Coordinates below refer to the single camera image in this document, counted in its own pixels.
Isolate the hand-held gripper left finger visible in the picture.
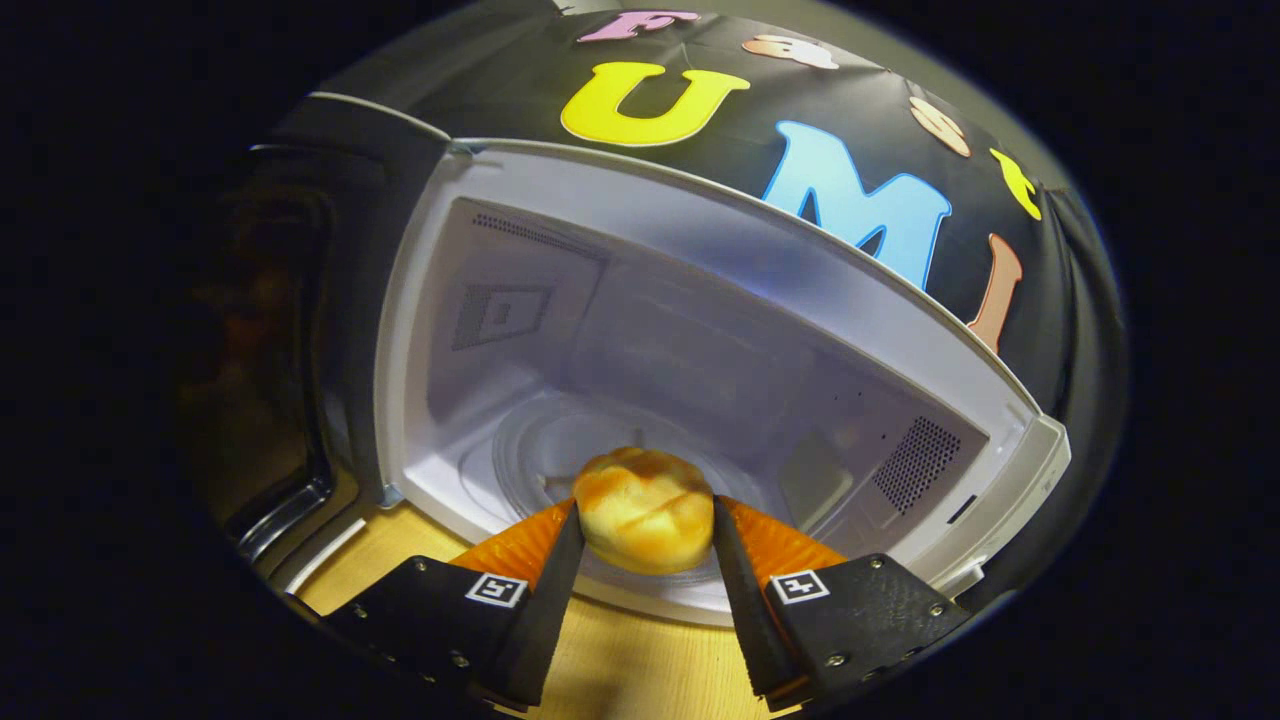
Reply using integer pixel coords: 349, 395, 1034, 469
290, 498, 586, 711

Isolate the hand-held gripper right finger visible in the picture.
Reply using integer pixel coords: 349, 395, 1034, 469
712, 495, 971, 713

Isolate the golden bread bun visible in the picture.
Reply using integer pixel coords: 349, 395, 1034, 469
572, 446, 717, 576

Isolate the white microwave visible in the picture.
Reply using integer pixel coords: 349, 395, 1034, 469
215, 92, 1071, 629

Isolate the glass turntable plate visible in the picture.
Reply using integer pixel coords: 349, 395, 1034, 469
490, 398, 801, 613

